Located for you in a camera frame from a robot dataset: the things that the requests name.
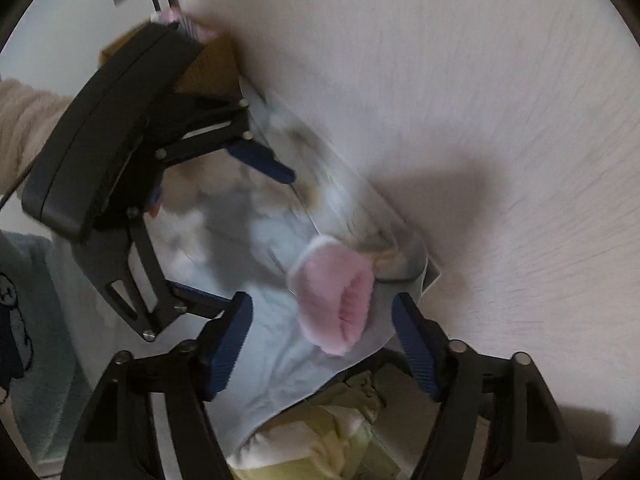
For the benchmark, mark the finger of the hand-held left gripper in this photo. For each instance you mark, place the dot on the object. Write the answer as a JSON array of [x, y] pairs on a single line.
[[150, 290], [260, 159]]

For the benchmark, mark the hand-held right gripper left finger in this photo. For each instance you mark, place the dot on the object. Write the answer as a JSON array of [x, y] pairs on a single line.
[[229, 347]]

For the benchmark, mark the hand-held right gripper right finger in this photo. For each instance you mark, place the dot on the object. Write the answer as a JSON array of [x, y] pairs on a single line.
[[416, 347]]

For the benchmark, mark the pink fuzzy sock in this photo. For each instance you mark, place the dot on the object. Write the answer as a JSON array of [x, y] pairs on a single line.
[[336, 302]]

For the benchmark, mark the brown cardboard box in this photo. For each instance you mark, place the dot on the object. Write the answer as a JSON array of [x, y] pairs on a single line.
[[210, 67]]

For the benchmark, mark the person's left forearm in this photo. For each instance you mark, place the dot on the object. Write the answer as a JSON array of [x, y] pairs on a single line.
[[27, 120]]

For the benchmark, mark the light blue floral cloth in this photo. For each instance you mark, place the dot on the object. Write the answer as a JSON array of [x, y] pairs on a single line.
[[260, 260]]

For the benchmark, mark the light blue printed garment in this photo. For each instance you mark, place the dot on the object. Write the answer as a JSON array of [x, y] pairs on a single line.
[[30, 320]]

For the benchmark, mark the pink patterned cloth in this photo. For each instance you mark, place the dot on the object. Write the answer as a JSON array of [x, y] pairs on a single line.
[[186, 27]]

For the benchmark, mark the yellow and white cloth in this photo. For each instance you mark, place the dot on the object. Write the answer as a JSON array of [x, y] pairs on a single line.
[[320, 440]]

